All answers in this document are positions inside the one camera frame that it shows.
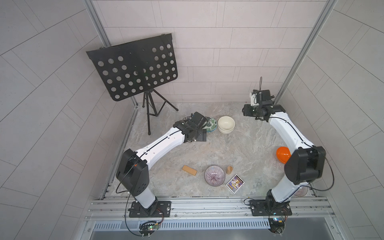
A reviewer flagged small wooden cylinder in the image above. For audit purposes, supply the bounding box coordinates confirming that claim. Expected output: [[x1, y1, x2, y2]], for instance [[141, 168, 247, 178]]
[[226, 166, 234, 175]]

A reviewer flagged black perforated music stand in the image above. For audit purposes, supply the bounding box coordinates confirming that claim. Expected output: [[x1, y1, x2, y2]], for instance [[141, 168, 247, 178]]
[[87, 34, 179, 117]]

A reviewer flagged right orange bowl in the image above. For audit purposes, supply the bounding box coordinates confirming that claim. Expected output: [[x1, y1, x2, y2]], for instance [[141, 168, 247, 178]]
[[276, 147, 291, 164]]

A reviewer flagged purple playing card box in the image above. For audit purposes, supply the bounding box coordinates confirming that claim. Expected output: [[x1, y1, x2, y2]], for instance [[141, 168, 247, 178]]
[[226, 175, 245, 194]]

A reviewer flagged right green circuit board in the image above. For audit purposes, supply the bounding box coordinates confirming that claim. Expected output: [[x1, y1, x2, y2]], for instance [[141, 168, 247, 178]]
[[269, 218, 286, 235]]

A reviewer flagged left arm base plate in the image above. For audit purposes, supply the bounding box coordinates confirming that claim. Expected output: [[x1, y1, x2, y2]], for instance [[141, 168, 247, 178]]
[[128, 201, 172, 218]]

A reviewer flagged cream bowl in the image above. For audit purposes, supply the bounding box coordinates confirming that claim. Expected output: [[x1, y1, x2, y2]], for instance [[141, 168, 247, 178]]
[[218, 127, 234, 134], [218, 116, 236, 131]]

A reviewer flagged green circuit board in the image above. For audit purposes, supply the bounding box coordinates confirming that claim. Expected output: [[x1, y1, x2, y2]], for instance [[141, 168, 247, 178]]
[[269, 218, 286, 235], [139, 221, 160, 236]]

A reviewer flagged wooden rectangular block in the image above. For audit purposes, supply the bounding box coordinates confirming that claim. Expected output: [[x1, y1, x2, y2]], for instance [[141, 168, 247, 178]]
[[182, 165, 198, 176]]

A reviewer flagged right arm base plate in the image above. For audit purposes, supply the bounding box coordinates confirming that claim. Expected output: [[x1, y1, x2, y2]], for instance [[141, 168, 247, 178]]
[[249, 200, 292, 217]]

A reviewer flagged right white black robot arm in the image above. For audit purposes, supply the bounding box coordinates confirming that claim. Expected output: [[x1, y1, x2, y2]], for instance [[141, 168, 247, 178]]
[[242, 90, 326, 211]]

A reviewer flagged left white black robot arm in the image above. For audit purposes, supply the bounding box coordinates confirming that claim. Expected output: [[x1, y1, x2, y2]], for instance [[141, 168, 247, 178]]
[[116, 112, 207, 210]]

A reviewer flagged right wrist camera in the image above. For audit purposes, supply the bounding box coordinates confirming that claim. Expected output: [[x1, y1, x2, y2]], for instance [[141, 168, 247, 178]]
[[250, 91, 259, 106]]

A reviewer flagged aluminium mounting rail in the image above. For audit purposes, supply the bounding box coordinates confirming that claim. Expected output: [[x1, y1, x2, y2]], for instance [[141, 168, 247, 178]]
[[85, 197, 335, 221]]

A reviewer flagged left green circuit board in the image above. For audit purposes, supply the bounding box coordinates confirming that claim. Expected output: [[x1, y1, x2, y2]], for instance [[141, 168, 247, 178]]
[[139, 221, 160, 236]]

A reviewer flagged purple striped bowl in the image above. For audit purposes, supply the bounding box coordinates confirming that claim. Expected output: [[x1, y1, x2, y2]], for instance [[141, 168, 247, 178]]
[[294, 186, 309, 197], [204, 165, 226, 187]]

